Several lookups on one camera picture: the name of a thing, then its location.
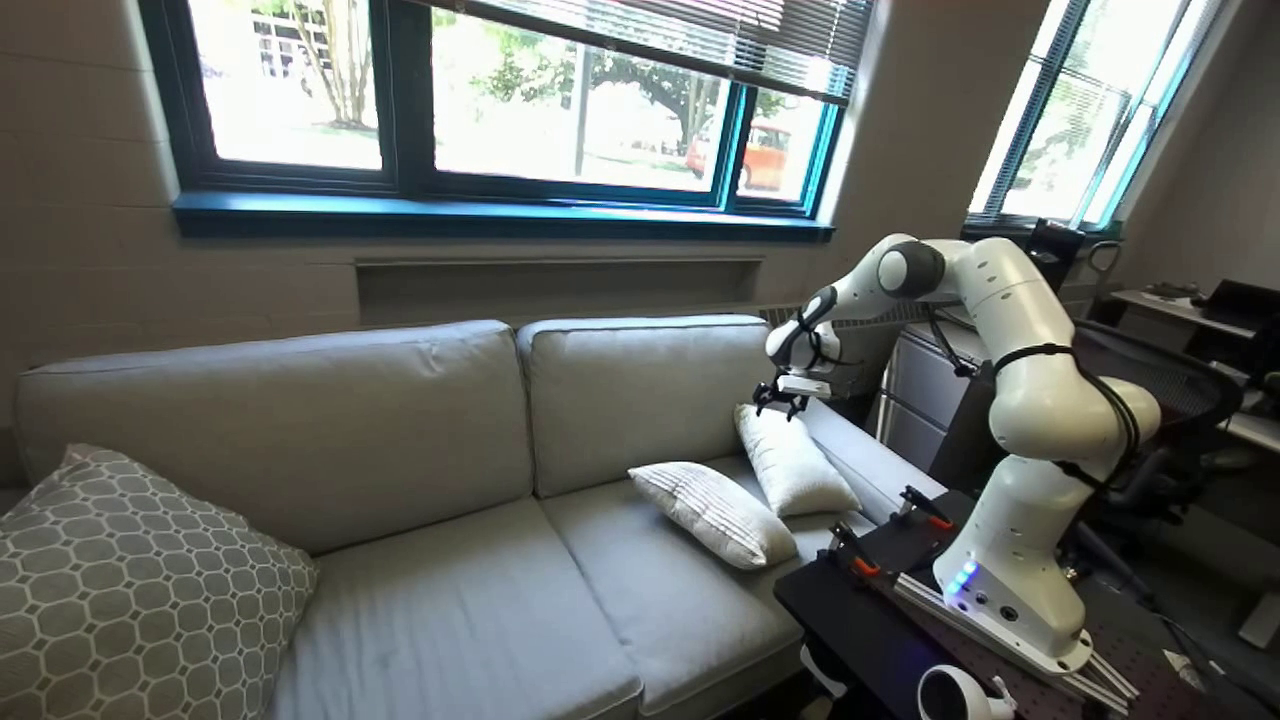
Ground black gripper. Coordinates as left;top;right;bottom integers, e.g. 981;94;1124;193
752;367;838;426

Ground cream striped pillow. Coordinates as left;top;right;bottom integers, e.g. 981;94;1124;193
732;400;865;522
625;458;805;578

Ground black orange clamp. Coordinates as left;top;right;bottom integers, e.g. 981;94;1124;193
896;479;961;534
822;517;896;589

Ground black robot table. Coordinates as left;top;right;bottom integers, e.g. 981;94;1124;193
773;483;1204;720

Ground white cup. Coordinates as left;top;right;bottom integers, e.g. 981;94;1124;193
913;662;1021;720

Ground light grey sofa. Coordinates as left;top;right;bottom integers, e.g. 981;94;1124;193
12;312;954;720

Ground grey window blinds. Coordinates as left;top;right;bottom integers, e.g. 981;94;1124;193
424;0;878;105

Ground black mesh office chair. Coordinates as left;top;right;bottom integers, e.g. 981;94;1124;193
1065;316;1252;565

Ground narrow teal framed window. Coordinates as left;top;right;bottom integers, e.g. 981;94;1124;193
961;0;1243;254

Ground cluttered office desk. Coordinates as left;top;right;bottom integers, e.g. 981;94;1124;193
1105;277;1280;458

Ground wide teal framed window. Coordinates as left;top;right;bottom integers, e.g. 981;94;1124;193
136;0;878;250

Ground grey lattice patterned pillow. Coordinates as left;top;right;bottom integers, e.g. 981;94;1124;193
0;440;323;720

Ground metal robot base rail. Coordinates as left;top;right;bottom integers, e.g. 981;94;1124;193
890;570;1144;714

